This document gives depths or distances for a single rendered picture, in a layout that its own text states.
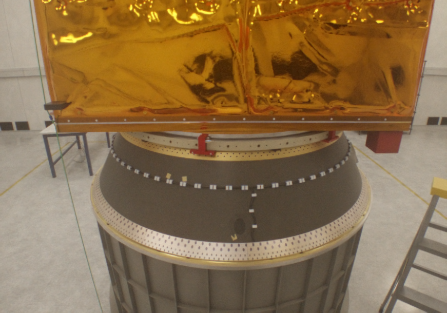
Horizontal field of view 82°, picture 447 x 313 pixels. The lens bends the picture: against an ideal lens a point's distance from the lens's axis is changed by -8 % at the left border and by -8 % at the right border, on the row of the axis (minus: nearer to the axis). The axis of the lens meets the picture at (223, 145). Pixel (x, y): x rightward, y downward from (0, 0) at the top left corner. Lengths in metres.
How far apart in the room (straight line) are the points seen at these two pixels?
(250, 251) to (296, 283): 0.41
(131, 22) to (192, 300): 1.50
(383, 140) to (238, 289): 1.17
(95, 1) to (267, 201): 1.26
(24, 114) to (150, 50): 7.35
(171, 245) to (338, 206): 0.98
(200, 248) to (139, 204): 0.43
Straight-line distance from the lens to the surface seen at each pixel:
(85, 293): 3.13
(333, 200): 1.74
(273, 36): 1.39
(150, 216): 1.60
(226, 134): 1.42
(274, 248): 1.51
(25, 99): 8.43
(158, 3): 1.40
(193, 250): 1.49
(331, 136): 1.69
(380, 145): 1.79
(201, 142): 1.39
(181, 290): 1.73
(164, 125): 1.48
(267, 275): 1.61
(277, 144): 1.45
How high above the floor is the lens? 2.19
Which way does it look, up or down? 21 degrees down
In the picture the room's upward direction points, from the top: straight up
